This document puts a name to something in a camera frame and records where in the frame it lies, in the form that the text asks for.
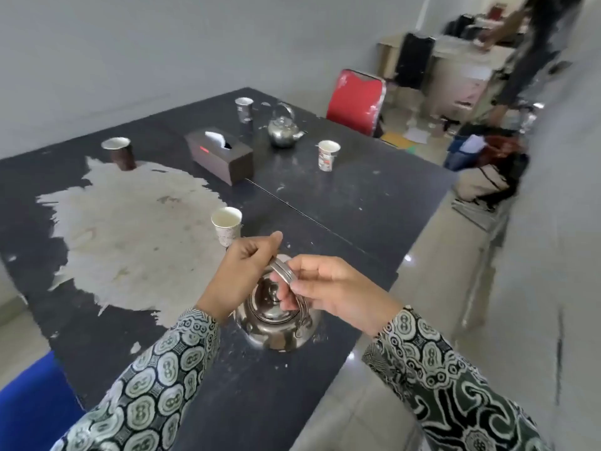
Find blue bag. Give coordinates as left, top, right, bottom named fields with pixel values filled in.
left=443, top=135, right=471, bottom=171

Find blue chair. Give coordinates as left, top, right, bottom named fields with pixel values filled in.
left=0, top=350, right=86, bottom=451

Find small steel kettle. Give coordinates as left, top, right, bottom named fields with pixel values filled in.
left=266, top=102, right=306, bottom=149

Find brown paper cup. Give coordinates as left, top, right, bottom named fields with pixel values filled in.
left=101, top=137, right=137, bottom=172

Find beige bag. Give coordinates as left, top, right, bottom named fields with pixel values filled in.
left=456, top=163, right=499, bottom=203

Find person's left hand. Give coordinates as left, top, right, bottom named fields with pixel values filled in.
left=196, top=231, right=285, bottom=321

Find white patterned paper cup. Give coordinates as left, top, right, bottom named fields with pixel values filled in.
left=211, top=207, right=243, bottom=250

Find black chair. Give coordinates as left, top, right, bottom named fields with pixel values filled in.
left=393, top=32, right=437, bottom=90

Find person's right hand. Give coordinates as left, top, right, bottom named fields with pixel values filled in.
left=277, top=255, right=404, bottom=339

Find person's left forearm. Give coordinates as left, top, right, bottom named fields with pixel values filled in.
left=49, top=307, right=222, bottom=451

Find papers on floor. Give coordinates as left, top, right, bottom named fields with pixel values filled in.
left=379, top=127, right=431, bottom=152

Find white red-print paper cup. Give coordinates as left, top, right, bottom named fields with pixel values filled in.
left=317, top=140, right=342, bottom=173

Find red chair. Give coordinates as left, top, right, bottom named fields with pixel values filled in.
left=326, top=69, right=387, bottom=138

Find metal frame chair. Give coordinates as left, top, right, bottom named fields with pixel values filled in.
left=452, top=196, right=512, bottom=331

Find person's right forearm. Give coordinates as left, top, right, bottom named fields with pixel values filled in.
left=362, top=305, right=554, bottom=451

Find beige desk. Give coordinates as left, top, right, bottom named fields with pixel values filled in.
left=378, top=34, right=518, bottom=119

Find large steel kettle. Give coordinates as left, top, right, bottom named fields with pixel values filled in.
left=233, top=255, right=325, bottom=353

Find brown tissue box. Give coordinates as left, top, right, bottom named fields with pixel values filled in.
left=183, top=127, right=255, bottom=187

